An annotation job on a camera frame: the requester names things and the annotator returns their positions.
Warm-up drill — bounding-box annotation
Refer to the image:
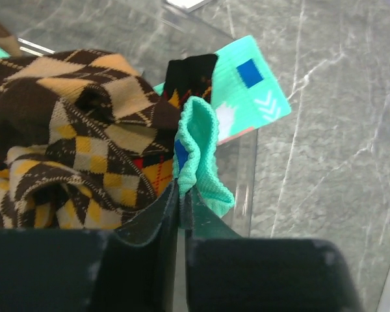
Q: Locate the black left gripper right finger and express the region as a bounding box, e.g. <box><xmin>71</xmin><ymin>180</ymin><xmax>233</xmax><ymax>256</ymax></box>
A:
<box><xmin>181</xmin><ymin>189</ymin><xmax>363</xmax><ymax>311</ymax></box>

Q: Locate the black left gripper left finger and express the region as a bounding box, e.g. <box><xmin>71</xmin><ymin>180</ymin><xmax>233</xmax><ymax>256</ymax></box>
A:
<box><xmin>0</xmin><ymin>187</ymin><xmax>179</xmax><ymax>311</ymax></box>

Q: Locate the teal patterned sock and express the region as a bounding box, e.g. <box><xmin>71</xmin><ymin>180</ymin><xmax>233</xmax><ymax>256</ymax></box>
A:
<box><xmin>154</xmin><ymin>36</ymin><xmax>291</xmax><ymax>145</ymax></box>
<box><xmin>172</xmin><ymin>96</ymin><xmax>235</xmax><ymax>218</ymax></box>

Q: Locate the brown argyle sock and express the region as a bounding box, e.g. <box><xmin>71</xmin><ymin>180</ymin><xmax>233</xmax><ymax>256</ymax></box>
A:
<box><xmin>0</xmin><ymin>50</ymin><xmax>180</xmax><ymax>229</ymax></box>

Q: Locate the red black argyle sock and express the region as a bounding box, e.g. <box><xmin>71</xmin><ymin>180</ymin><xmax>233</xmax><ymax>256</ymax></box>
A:
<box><xmin>0</xmin><ymin>53</ymin><xmax>219</xmax><ymax>196</ymax></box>

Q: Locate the clear plastic bin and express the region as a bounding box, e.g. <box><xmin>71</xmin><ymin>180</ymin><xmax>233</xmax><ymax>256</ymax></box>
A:
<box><xmin>0</xmin><ymin>1</ymin><xmax>257</xmax><ymax>237</ymax></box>

